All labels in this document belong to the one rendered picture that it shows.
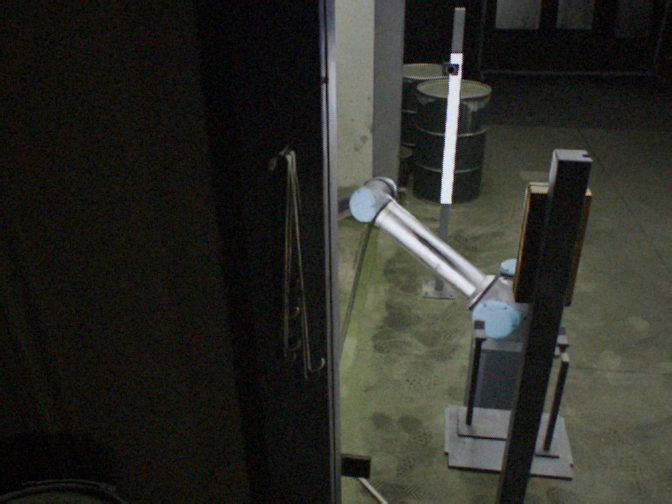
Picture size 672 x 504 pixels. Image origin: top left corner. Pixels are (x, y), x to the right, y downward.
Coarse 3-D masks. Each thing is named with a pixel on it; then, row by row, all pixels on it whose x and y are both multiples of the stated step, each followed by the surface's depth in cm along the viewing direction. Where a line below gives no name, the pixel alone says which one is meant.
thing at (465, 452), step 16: (544, 416) 169; (560, 432) 164; (464, 448) 159; (480, 448) 159; (496, 448) 159; (560, 448) 159; (448, 464) 155; (464, 464) 155; (480, 464) 155; (496, 464) 154; (544, 464) 154; (560, 464) 154
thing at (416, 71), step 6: (408, 66) 545; (414, 66) 546; (420, 66) 546; (426, 66) 545; (432, 66) 544; (402, 72) 526; (408, 72) 526; (414, 72) 526; (420, 72) 525; (426, 72) 525; (432, 72) 524; (438, 72) 526
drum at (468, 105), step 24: (432, 96) 449; (480, 96) 445; (432, 120) 458; (480, 120) 458; (432, 144) 466; (480, 144) 469; (432, 168) 474; (456, 168) 469; (480, 168) 483; (432, 192) 484; (456, 192) 479
